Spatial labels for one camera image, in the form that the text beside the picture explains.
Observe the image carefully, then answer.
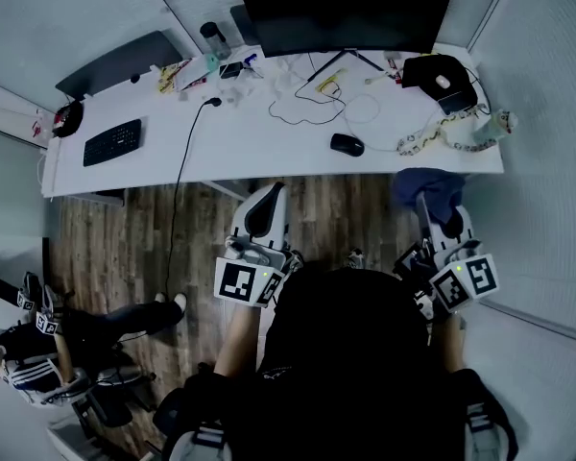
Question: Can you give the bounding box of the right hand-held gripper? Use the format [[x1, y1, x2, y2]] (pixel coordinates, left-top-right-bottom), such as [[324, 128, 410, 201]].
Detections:
[[394, 192, 501, 314]]

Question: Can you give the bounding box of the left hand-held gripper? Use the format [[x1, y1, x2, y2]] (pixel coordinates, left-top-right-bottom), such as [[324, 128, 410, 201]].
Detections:
[[213, 182, 300, 309]]

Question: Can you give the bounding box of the blue cloth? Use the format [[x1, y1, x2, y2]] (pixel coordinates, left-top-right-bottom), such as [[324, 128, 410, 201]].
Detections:
[[393, 167, 470, 226]]

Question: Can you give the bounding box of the black computer monitor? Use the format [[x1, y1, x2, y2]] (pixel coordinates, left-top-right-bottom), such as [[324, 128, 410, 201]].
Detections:
[[233, 0, 458, 84]]

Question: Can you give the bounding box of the person's left forearm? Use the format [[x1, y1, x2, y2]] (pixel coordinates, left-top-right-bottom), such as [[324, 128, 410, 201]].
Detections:
[[212, 303, 261, 379]]

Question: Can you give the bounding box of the person's right forearm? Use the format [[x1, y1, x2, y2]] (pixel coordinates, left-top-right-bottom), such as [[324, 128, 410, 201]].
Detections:
[[431, 310, 468, 375]]

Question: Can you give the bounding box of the black computer mouse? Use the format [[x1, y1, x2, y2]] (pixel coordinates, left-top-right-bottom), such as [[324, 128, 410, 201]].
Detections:
[[329, 132, 367, 158]]

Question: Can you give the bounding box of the spotted toy snake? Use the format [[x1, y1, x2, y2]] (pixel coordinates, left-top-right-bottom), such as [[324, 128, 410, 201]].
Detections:
[[396, 108, 519, 158]]

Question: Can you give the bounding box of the crumpled white tissue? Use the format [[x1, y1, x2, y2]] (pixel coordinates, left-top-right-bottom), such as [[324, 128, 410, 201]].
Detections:
[[271, 54, 310, 99]]

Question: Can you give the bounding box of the small black box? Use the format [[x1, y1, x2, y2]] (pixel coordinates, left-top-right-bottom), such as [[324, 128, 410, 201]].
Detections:
[[218, 61, 245, 81]]

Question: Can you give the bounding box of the yellow paper strip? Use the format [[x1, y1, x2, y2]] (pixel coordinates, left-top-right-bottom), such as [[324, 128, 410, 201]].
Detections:
[[315, 67, 348, 93]]

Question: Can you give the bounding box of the white notebook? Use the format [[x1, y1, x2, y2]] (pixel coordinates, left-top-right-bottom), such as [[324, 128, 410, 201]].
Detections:
[[174, 55, 213, 91]]

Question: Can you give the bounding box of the red and white packet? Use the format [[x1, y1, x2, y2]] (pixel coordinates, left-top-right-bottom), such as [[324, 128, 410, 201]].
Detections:
[[382, 50, 406, 87]]

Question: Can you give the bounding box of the yellow snack packet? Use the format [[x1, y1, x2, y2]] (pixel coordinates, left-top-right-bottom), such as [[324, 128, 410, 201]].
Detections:
[[156, 59, 193, 94]]

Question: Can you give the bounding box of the black keyboard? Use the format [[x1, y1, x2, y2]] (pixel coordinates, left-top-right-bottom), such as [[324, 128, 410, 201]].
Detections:
[[82, 118, 143, 168]]

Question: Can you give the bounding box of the person's black shirt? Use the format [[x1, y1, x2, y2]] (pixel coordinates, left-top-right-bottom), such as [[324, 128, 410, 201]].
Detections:
[[153, 261, 519, 461]]

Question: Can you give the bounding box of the clear water bottle black lid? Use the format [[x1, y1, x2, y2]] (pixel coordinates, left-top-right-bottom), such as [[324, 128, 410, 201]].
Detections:
[[199, 20, 233, 62]]

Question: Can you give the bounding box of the round black bag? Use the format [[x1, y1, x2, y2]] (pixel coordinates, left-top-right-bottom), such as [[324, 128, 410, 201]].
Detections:
[[52, 99, 85, 139]]

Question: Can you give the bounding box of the black office chair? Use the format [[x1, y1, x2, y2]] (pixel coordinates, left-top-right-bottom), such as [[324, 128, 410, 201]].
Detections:
[[70, 342, 157, 429]]

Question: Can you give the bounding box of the thick black power cable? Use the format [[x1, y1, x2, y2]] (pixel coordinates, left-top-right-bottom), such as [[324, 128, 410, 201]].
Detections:
[[164, 95, 223, 303]]

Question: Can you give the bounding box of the thin black cable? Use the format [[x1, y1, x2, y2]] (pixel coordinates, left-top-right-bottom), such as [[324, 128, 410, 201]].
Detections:
[[268, 51, 348, 127]]

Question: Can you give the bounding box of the white cable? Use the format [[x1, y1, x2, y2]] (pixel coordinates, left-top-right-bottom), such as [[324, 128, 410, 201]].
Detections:
[[339, 92, 444, 153]]

